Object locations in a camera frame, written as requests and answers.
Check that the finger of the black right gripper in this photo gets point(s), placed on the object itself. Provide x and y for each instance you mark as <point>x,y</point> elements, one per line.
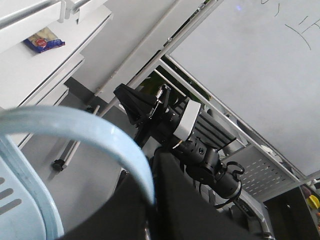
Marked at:
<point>139,107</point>

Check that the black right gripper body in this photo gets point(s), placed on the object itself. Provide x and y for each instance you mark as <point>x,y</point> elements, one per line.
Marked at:
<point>163,120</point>

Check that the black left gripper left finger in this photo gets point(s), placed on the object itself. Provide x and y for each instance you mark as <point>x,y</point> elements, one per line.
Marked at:
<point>122,217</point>

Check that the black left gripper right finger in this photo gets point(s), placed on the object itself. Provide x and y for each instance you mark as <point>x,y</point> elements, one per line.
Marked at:
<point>183,213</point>

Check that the light blue plastic basket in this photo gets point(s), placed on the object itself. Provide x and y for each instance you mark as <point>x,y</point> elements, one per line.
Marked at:
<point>40,204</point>

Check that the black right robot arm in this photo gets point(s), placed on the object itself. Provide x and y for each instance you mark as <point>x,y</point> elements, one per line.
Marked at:
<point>194,138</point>

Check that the blue chips bag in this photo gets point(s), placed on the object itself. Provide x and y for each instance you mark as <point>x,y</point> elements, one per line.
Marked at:
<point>43,41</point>

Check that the white store shelf unit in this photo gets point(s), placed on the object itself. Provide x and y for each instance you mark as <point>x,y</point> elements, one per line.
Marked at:
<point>33,72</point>

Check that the whiteboard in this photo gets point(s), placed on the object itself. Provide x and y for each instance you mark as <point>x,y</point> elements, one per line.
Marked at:
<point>261,58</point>

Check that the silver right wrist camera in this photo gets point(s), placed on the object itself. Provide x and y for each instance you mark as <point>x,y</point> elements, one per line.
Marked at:
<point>194,122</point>

